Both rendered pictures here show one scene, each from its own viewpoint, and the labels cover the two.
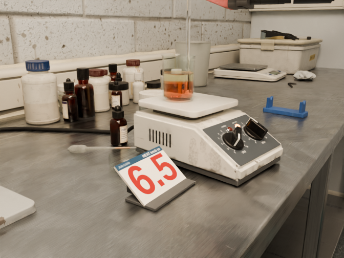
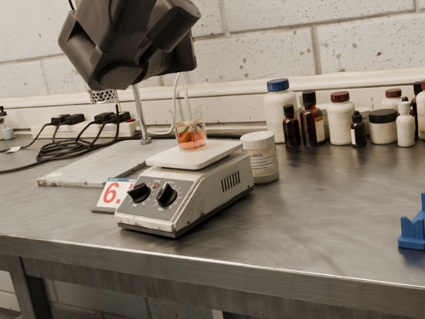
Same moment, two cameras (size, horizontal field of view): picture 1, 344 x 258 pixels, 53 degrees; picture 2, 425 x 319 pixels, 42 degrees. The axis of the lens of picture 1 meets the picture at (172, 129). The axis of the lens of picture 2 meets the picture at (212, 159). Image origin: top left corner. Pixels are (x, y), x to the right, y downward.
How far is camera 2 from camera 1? 1.07 m
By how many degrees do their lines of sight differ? 85
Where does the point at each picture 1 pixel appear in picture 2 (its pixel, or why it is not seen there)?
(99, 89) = (330, 117)
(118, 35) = not seen: outside the picture
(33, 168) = not seen: hidden behind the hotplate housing
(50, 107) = (274, 128)
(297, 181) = (128, 249)
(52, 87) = (276, 108)
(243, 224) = (66, 235)
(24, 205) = (99, 181)
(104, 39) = not seen: outside the picture
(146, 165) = (123, 186)
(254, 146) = (148, 207)
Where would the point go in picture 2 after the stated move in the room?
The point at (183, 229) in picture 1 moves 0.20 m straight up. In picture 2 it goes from (68, 221) to (38, 105)
